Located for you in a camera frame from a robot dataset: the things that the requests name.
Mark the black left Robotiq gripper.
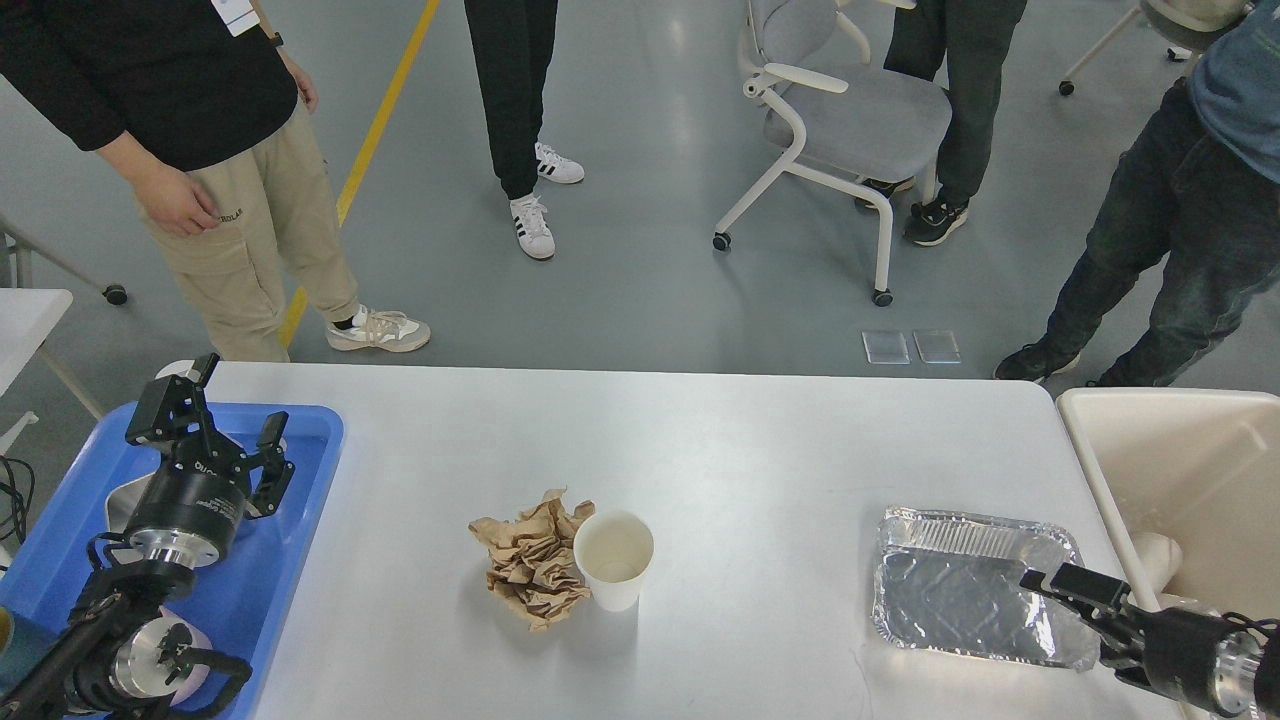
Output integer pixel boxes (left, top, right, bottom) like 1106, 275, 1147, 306
125, 354, 294, 569

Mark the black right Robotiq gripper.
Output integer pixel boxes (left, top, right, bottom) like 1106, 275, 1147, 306
1019, 562, 1263, 717

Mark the aluminium foil tray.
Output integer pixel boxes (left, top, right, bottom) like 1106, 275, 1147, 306
870, 506, 1100, 671

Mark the pink ribbed mug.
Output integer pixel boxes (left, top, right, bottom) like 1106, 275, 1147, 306
150, 605, 214, 701

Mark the brown paper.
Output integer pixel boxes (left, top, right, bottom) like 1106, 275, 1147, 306
468, 488, 596, 632

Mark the white paper cup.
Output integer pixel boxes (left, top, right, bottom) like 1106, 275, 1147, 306
573, 510, 655, 612

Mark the stainless steel rectangular tray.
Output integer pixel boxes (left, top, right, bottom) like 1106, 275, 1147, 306
104, 474, 154, 534

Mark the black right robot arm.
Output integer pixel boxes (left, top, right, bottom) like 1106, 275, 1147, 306
1020, 562, 1279, 717

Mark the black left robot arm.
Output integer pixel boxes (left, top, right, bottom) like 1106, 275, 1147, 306
3, 354, 294, 719

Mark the blue plastic tray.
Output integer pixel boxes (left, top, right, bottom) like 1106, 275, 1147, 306
1, 404, 344, 719

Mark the beige plastic bin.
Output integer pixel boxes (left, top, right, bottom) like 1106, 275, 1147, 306
1057, 388, 1279, 620

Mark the white side table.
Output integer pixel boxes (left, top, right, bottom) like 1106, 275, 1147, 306
1, 288, 106, 420

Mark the teal object at corner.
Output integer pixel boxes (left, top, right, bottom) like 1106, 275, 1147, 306
1, 606, 58, 696

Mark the person in khaki trousers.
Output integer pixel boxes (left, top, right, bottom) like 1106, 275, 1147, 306
3, 1, 430, 363

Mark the person in dark jeans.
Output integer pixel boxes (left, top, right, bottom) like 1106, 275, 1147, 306
993, 1, 1279, 387

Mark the person in black trousers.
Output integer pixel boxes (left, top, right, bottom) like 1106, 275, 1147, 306
463, 1, 585, 261

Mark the grey white office chair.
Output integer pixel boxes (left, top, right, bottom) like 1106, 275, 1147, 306
712, 1, 951, 307

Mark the person in dark trousers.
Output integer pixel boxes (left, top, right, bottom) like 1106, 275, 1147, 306
883, 1, 1027, 246

